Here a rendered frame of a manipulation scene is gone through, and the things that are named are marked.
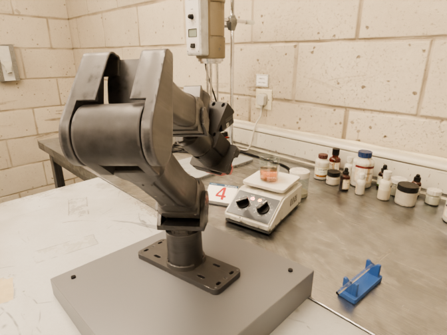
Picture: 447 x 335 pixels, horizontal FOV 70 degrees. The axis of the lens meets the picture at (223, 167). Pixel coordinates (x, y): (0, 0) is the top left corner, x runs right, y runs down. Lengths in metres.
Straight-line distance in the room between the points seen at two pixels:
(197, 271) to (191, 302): 0.06
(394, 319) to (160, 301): 0.38
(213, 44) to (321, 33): 0.39
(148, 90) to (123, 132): 0.05
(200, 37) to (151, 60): 0.77
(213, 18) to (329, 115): 0.53
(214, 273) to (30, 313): 0.31
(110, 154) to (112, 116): 0.03
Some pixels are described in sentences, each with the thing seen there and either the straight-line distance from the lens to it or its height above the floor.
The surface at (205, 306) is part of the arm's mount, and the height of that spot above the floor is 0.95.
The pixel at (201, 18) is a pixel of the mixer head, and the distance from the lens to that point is 1.11.
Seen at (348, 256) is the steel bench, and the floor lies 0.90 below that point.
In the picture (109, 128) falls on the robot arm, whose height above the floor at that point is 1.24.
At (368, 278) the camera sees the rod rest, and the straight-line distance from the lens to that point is 0.68.
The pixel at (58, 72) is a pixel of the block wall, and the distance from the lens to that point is 3.05.
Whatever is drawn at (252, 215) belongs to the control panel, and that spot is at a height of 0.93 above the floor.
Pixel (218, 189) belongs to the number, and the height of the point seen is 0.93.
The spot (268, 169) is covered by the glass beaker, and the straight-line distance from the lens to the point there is 0.81.
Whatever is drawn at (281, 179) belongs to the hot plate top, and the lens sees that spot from 0.86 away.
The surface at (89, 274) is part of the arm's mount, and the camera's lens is 0.64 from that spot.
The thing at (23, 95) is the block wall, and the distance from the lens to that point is 2.98.
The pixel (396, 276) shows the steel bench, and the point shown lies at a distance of 0.73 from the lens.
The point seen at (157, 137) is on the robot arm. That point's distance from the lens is 0.30.
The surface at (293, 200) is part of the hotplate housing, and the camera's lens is 0.86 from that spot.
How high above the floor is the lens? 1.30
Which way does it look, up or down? 20 degrees down
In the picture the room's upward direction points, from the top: straight up
